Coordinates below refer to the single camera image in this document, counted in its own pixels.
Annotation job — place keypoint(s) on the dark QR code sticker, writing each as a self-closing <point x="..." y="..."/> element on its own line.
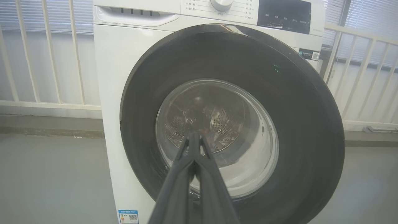
<point x="309" y="55"/>

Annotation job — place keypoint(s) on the black washer display panel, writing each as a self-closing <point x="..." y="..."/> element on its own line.
<point x="284" y="15"/>

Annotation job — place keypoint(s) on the glass washing machine door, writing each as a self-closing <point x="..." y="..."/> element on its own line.
<point x="295" y="124"/>

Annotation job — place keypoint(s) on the grey flat floor strip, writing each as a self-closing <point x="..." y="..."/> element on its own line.
<point x="381" y="129"/>

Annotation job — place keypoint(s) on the white detergent drawer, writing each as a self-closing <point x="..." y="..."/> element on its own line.
<point x="136" y="18"/>

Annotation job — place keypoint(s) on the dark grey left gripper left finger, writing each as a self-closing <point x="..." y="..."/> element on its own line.
<point x="174" y="193"/>

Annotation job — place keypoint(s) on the white railing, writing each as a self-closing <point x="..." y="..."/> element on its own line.
<point x="360" y="34"/>
<point x="49" y="105"/>

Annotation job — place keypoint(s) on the perforated steel washer drum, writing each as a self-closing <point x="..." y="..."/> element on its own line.
<point x="217" y="121"/>

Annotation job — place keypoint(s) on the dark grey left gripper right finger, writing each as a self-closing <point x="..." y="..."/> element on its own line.
<point x="216" y="196"/>

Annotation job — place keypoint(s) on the white round control knob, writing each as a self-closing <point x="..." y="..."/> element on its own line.
<point x="222" y="4"/>

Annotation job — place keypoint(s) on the white front-load washing machine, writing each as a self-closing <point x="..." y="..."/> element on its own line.
<point x="121" y="68"/>

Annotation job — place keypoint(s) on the blue energy label sticker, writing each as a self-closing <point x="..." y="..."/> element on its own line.
<point x="128" y="217"/>

